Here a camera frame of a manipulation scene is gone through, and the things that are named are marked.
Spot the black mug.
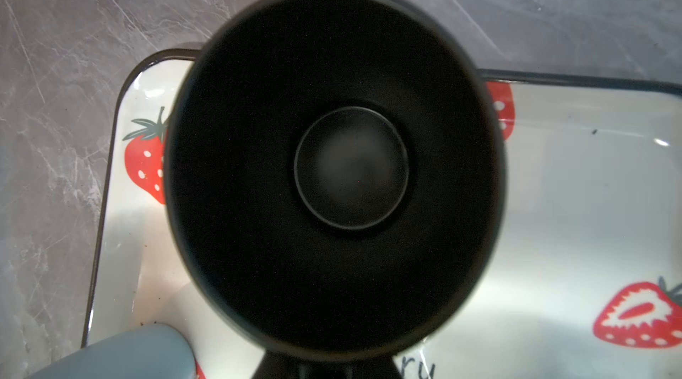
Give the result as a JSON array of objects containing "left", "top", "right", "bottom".
[{"left": 163, "top": 0, "right": 507, "bottom": 378}]

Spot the white mug blue handle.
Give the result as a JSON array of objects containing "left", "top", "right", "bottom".
[{"left": 32, "top": 324, "right": 197, "bottom": 378}]

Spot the white strawberry pattern tray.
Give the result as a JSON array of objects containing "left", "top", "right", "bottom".
[{"left": 83, "top": 49, "right": 681, "bottom": 378}]

